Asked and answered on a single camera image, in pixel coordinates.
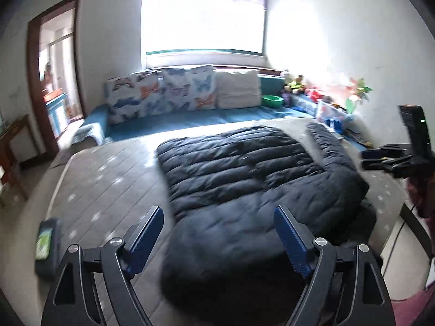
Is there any clear plastic storage box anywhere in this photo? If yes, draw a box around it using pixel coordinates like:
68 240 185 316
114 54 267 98
316 100 354 132

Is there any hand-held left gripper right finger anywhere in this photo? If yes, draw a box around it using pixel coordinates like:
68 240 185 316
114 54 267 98
274 205 396 326

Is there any large butterfly print pillow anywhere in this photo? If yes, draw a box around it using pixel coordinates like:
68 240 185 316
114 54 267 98
105 71 164 125

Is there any white pillow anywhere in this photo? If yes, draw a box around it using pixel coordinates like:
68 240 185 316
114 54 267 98
215 70 262 109

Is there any brown door frame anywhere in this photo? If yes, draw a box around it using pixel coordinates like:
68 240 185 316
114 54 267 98
27 0 87 150

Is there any grey star quilted table cover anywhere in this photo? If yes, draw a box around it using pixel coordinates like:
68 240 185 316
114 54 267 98
44 117 412 326

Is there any blue cabinet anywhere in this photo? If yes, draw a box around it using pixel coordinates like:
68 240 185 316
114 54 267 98
44 93 69 136

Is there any blue sofa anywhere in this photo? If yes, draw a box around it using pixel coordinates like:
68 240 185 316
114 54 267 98
73 71 368 146

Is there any colourful pinwheel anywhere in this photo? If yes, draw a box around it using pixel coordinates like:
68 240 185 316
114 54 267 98
345 77 373 114

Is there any black puffer jacket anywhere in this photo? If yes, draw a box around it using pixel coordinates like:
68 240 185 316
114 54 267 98
156 122 378 308

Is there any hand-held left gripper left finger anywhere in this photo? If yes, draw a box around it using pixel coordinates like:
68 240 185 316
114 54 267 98
41 205 164 326

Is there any wooden side cabinet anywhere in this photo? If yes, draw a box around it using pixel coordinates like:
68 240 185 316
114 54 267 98
0 114 33 204

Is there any black phone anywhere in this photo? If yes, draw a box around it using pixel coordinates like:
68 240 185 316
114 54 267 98
35 219 62 275

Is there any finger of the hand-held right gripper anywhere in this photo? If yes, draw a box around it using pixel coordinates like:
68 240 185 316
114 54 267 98
361 158 413 179
373 145 413 159

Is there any white patterned cushion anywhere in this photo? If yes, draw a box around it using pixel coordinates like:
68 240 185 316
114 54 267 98
73 122 102 146

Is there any window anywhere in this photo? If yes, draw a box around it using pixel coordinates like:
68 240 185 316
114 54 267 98
141 0 269 63

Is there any bear plush toy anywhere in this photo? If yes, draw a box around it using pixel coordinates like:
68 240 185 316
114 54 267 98
290 75 307 95

